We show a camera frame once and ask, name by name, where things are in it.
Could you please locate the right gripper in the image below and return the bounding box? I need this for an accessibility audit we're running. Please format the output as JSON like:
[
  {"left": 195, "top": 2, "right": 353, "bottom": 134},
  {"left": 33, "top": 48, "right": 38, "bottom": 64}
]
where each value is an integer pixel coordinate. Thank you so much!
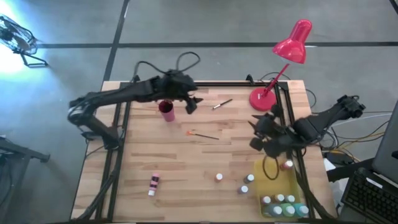
[{"left": 247, "top": 104, "right": 300, "bottom": 159}]

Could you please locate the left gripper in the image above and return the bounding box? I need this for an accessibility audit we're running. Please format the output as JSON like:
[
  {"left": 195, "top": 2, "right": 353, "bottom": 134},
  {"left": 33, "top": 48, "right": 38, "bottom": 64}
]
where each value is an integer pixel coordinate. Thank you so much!
[{"left": 157, "top": 70, "right": 205, "bottom": 115}]

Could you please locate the red plastic cup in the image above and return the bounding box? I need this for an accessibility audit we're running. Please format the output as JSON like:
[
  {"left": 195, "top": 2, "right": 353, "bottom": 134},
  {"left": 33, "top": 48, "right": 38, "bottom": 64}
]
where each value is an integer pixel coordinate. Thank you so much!
[{"left": 158, "top": 99, "right": 176, "bottom": 123}]

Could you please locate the black paintbrush gold ferrule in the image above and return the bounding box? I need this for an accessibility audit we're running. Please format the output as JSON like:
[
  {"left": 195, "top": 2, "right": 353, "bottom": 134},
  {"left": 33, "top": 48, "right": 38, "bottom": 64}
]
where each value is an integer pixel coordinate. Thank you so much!
[{"left": 185, "top": 129, "right": 220, "bottom": 141}]

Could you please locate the red orange paint bottle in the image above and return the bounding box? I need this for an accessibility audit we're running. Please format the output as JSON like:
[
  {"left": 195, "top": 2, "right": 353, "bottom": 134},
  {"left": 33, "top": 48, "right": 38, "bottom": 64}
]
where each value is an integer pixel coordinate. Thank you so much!
[{"left": 279, "top": 159, "right": 294, "bottom": 171}]

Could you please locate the large green bottle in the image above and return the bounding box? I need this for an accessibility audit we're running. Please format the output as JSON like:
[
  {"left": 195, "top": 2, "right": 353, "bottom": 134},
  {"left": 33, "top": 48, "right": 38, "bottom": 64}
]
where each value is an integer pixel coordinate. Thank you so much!
[{"left": 281, "top": 203, "right": 297, "bottom": 218}]

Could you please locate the pink paint bottle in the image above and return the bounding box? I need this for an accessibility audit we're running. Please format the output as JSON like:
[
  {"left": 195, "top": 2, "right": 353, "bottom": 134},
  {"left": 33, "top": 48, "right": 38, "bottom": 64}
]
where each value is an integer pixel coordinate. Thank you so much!
[{"left": 148, "top": 172, "right": 160, "bottom": 197}]

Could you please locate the yellow translucent tray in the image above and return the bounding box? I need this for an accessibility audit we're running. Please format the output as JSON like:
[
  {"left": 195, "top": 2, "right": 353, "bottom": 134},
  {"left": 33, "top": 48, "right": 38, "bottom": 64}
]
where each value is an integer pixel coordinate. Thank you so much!
[{"left": 254, "top": 159, "right": 302, "bottom": 218}]

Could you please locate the black power adapter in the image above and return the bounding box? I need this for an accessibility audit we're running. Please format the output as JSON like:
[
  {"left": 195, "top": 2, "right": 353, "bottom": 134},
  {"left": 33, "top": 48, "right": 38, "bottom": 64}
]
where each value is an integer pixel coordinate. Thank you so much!
[{"left": 326, "top": 151, "right": 352, "bottom": 166}]

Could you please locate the red desk lamp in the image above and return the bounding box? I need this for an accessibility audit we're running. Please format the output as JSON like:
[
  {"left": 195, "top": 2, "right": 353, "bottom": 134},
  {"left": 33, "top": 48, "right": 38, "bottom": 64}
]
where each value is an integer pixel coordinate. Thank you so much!
[{"left": 249, "top": 19, "right": 313, "bottom": 112}]

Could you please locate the black keyboard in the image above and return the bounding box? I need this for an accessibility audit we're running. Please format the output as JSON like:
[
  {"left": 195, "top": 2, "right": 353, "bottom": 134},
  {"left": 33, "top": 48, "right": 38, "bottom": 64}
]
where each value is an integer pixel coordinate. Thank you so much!
[{"left": 341, "top": 167, "right": 398, "bottom": 223}]

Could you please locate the operator computer monitor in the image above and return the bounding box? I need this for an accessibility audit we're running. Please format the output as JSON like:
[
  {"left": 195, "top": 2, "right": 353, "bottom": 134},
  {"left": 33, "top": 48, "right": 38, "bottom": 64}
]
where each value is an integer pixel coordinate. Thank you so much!
[{"left": 371, "top": 99, "right": 398, "bottom": 185}]

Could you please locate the black equipment stand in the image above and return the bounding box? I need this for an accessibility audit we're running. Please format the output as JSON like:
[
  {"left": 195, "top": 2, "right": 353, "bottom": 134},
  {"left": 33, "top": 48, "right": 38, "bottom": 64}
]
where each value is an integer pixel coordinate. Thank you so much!
[{"left": 0, "top": 136, "right": 51, "bottom": 215}]

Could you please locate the black aluminium frame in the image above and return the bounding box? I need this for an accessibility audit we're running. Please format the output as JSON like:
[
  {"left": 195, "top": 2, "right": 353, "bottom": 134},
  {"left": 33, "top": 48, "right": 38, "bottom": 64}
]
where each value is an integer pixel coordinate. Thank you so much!
[{"left": 72, "top": 74, "right": 336, "bottom": 223}]

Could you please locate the black camera cable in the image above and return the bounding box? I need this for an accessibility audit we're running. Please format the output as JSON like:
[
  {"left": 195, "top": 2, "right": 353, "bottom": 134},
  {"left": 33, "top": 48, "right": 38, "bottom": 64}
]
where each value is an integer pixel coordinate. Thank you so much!
[
  {"left": 262, "top": 154, "right": 280, "bottom": 181},
  {"left": 133, "top": 51, "right": 201, "bottom": 82}
]

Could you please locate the white cable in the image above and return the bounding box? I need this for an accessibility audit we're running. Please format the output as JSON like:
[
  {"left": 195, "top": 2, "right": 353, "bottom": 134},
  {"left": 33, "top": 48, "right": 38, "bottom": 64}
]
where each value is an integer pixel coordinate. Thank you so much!
[{"left": 331, "top": 112, "right": 393, "bottom": 128}]

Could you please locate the yellow cable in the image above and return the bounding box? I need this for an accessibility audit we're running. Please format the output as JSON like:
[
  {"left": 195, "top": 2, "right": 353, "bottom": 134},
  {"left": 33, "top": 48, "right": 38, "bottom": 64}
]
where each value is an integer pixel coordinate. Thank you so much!
[{"left": 332, "top": 132, "right": 386, "bottom": 153}]

